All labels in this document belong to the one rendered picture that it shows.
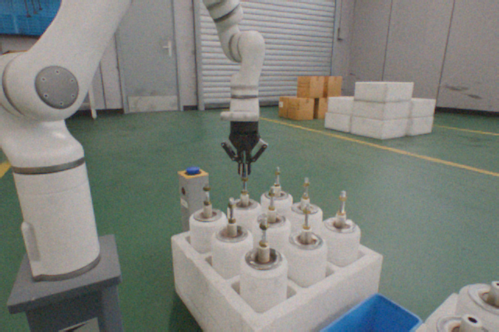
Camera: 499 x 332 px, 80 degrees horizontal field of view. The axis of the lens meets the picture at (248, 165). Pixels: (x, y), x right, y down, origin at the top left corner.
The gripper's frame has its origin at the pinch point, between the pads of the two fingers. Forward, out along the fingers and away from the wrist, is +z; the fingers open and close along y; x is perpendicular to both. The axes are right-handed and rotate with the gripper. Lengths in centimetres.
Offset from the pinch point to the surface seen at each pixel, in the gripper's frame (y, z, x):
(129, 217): 59, 36, -31
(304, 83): -10, -15, -369
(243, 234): -3.2, 10.1, 16.6
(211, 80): 160, -17, -471
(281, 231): -11.5, 11.1, 11.7
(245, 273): -6.0, 11.6, 28.3
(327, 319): -22.6, 25.8, 21.6
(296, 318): -16.1, 20.3, 28.4
